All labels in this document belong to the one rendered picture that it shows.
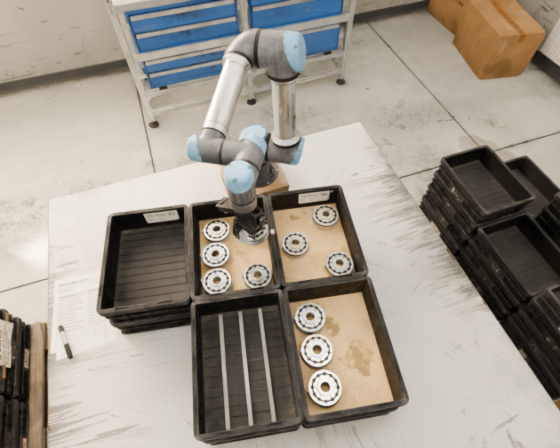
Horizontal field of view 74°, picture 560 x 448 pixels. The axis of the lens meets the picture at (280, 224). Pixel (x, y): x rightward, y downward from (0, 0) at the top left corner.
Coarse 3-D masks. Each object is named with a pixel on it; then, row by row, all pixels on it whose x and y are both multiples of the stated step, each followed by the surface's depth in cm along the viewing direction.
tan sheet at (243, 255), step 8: (200, 224) 150; (232, 224) 150; (200, 232) 148; (232, 232) 148; (200, 240) 146; (232, 240) 145; (200, 248) 144; (232, 248) 143; (240, 248) 143; (248, 248) 143; (256, 248) 143; (264, 248) 143; (216, 256) 142; (232, 256) 142; (240, 256) 141; (248, 256) 141; (256, 256) 141; (264, 256) 141; (232, 264) 140; (240, 264) 140; (248, 264) 140; (232, 272) 138; (240, 272) 138; (272, 272) 138; (232, 280) 136; (240, 280) 136; (272, 280) 136; (232, 288) 134; (240, 288) 134
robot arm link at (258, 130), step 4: (248, 128) 153; (252, 128) 152; (256, 128) 152; (260, 128) 151; (264, 128) 151; (244, 132) 151; (248, 132) 151; (252, 132) 151; (256, 132) 150; (260, 132) 150; (264, 132) 149; (268, 132) 153; (240, 136) 151; (260, 136) 148; (264, 136) 148; (268, 136) 150; (240, 140) 151; (268, 140) 149; (264, 160) 154
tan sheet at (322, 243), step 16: (304, 208) 154; (336, 208) 154; (288, 224) 149; (304, 224) 149; (320, 240) 145; (336, 240) 145; (304, 256) 141; (320, 256) 141; (288, 272) 138; (304, 272) 138; (320, 272) 137; (352, 272) 137
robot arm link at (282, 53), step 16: (256, 32) 115; (272, 32) 114; (288, 32) 114; (256, 48) 115; (272, 48) 114; (288, 48) 113; (304, 48) 120; (256, 64) 119; (272, 64) 117; (288, 64) 116; (304, 64) 121; (272, 80) 122; (288, 80) 121; (272, 96) 131; (288, 96) 128; (288, 112) 133; (288, 128) 139; (272, 144) 148; (288, 144) 144; (272, 160) 152; (288, 160) 150
